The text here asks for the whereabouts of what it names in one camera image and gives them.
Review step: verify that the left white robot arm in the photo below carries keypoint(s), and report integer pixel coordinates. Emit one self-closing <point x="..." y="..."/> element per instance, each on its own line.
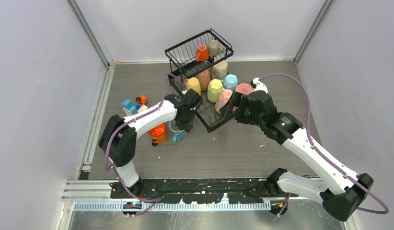
<point x="119" y="137"/>

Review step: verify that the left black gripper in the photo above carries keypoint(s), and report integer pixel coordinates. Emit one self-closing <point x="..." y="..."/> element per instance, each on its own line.
<point x="187" y="127"/>

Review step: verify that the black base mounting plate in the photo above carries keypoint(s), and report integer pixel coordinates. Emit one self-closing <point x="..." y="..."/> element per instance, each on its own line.
<point x="205" y="191"/>

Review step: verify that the pink patterned mug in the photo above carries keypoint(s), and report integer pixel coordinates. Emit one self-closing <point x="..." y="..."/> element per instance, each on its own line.
<point x="244" y="88"/>

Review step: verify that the large orange mug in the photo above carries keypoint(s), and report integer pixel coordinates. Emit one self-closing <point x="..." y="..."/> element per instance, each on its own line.
<point x="158" y="134"/>

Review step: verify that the small orange cup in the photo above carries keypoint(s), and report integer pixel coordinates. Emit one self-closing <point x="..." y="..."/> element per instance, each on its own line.
<point x="202" y="53"/>

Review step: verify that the light blue faceted mug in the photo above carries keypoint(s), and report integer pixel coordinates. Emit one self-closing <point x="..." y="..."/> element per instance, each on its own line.
<point x="230" y="82"/>

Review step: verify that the yellow-green faceted mug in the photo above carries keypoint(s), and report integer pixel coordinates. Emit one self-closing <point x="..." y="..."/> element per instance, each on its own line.
<point x="215" y="87"/>

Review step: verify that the small blue toy block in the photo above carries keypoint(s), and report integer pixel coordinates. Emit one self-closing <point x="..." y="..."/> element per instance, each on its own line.
<point x="129" y="108"/>

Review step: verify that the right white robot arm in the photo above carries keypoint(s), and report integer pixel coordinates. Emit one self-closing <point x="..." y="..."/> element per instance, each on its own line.
<point x="339" y="189"/>

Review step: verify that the light pink faceted mug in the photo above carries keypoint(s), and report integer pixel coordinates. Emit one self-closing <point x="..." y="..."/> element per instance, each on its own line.
<point x="222" y="99"/>

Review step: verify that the salmon pink mug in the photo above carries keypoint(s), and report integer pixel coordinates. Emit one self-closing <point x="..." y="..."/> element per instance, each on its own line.
<point x="204" y="78"/>

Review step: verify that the black wire dish rack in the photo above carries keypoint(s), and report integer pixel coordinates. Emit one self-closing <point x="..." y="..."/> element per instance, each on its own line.
<point x="183" y="65"/>

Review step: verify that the beige grey cup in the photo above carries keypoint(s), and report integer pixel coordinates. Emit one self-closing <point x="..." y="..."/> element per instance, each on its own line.
<point x="214" y="48"/>

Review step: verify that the cream floral mug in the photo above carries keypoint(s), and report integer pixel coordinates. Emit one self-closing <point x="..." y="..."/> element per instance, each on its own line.
<point x="220" y="70"/>

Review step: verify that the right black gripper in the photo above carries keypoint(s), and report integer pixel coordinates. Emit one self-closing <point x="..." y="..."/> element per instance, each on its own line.
<point x="235" y="99"/>

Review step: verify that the yellow mug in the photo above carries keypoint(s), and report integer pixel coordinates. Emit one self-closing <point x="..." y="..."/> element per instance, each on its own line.
<point x="194" y="84"/>

